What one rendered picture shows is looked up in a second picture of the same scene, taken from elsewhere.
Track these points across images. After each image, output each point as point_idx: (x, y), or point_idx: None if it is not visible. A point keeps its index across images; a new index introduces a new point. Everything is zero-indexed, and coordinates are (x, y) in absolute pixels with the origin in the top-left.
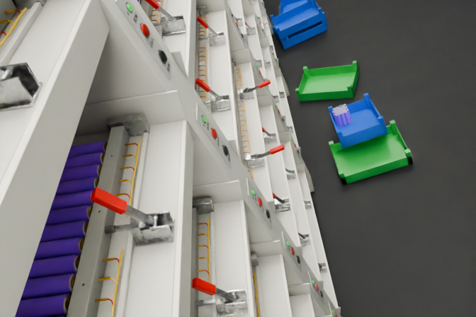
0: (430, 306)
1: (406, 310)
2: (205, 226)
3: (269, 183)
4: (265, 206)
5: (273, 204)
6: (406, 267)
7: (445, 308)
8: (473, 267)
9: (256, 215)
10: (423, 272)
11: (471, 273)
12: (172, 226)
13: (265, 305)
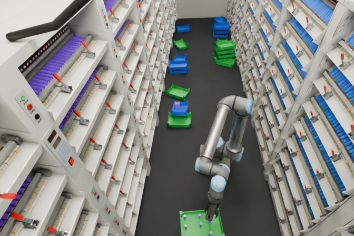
0: (175, 167)
1: (168, 166)
2: (120, 117)
3: (139, 115)
4: (135, 119)
5: (137, 119)
6: (174, 155)
7: (178, 168)
8: (191, 160)
9: (132, 119)
10: (178, 158)
11: (190, 161)
12: (115, 112)
13: (127, 140)
